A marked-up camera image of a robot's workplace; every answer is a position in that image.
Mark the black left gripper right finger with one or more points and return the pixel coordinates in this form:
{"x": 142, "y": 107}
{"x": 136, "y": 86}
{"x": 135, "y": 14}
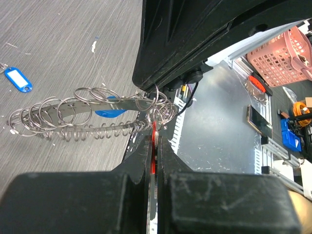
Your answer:
{"x": 192, "y": 202}

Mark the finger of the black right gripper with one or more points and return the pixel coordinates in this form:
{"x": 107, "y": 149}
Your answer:
{"x": 178, "y": 35}

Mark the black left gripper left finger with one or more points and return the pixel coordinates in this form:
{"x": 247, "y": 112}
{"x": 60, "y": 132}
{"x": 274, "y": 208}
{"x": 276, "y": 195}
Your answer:
{"x": 110, "y": 202}

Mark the black smartphone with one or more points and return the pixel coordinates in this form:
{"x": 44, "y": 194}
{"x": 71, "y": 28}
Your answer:
{"x": 258, "y": 122}

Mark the pink plastic basket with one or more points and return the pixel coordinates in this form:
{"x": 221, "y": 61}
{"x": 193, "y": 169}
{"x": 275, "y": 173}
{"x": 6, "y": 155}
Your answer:
{"x": 285, "y": 59}

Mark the blue storage bin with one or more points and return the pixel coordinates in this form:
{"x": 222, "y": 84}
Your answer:
{"x": 289, "y": 138}

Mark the slotted cable duct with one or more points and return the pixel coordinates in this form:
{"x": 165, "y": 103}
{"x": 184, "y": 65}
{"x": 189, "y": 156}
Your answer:
{"x": 181, "y": 97}

